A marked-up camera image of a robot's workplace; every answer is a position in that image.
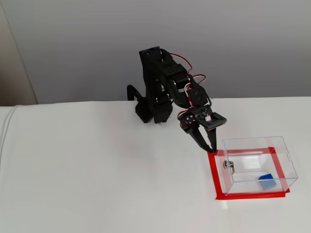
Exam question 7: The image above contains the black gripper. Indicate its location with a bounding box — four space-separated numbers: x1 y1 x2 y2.
178 104 218 154

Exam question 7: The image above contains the blue lego brick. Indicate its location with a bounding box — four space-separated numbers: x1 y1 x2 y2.
257 173 278 191

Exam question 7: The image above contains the transparent plastic box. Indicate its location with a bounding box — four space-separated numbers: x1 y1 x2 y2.
215 135 299 196

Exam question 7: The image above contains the silver cam lock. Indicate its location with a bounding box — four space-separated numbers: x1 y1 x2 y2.
222 159 237 176

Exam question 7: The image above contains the black table clamp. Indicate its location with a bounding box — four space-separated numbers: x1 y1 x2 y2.
126 84 146 103

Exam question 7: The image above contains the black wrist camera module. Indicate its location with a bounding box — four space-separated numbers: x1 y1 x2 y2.
197 112 228 131

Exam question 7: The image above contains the red white black servo cable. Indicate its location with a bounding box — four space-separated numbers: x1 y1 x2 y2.
183 82 195 108
191 73 207 84
170 53 193 74

